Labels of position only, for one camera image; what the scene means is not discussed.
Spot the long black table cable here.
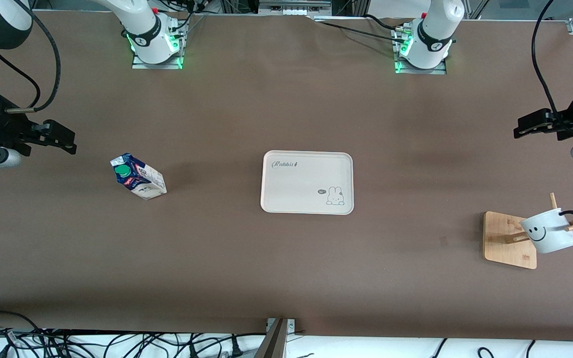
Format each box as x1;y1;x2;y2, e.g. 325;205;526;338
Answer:
314;21;406;44

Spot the white power strip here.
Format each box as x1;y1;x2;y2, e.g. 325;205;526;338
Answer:
259;0;332;15

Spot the short black table cable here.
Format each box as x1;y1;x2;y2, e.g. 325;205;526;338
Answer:
364;14;409;30

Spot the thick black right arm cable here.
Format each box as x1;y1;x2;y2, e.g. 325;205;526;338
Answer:
5;10;62;114

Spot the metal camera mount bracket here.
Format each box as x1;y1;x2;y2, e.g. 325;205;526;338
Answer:
254;317;297;358

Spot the wooden mug rack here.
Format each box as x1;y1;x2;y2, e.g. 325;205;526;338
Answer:
483;193;573;269

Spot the white rabbit print tray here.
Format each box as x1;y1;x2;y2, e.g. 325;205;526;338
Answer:
260;150;355;215

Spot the white smiley face mug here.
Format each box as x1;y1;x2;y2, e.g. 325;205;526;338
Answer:
520;208;573;255

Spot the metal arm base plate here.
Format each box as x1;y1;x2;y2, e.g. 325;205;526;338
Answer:
394;30;447;75
131;52;184;70

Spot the blue white milk carton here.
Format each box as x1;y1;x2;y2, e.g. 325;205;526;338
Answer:
110;153;168;201

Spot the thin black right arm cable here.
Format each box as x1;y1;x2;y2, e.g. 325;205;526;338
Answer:
0;47;42;110

